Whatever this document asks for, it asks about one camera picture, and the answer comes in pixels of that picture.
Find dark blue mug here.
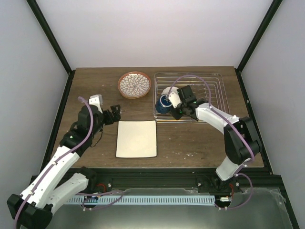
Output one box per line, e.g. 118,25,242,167
155,94,172,115

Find cream rectangular plate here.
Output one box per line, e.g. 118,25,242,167
116,121,157,158

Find metal wire dish rack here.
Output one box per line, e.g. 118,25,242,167
153,72,230,123

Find white scalloped bowl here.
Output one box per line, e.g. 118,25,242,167
161,86,178,95

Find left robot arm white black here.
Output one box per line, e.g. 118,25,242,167
7,104,121,229

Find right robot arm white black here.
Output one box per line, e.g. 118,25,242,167
166,85,263,192

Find patterned round plate orange rim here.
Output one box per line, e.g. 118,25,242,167
117,71,152,99

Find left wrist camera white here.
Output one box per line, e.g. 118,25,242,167
89,94,103,113

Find black aluminium frame rail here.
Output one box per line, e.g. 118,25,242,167
91,167,285,194

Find light blue slotted cable duct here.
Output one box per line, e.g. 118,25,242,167
66,195,215,206

